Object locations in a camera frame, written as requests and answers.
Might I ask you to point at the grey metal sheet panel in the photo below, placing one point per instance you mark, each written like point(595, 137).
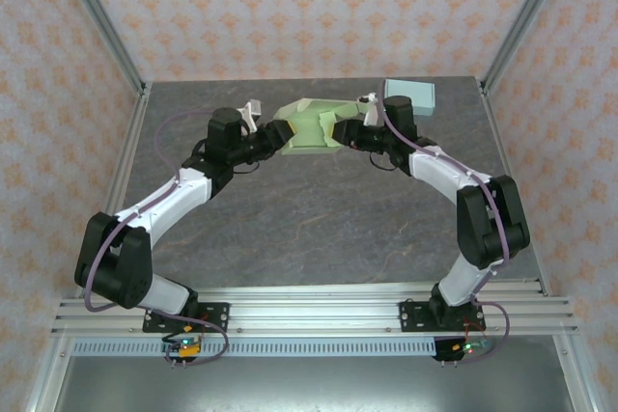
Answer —
point(309, 385)

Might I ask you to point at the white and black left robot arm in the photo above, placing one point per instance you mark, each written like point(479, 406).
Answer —
point(178, 195)

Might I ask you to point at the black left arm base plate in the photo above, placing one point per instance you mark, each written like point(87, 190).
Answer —
point(217, 318)

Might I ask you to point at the teal paper box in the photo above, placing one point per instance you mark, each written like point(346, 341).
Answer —
point(410, 96)

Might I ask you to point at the aluminium side rail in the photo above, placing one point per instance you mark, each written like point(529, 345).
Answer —
point(126, 142)
point(507, 151)

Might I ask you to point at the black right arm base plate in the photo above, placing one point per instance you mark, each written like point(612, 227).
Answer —
point(415, 318)

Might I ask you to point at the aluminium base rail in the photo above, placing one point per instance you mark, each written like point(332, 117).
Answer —
point(314, 313)

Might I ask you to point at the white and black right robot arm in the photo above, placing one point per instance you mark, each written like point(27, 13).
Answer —
point(434, 171)

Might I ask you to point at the aluminium frame post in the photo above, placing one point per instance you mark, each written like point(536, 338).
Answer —
point(526, 21)
point(101, 21)

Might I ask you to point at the light green paper box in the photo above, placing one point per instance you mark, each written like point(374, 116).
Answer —
point(309, 132)

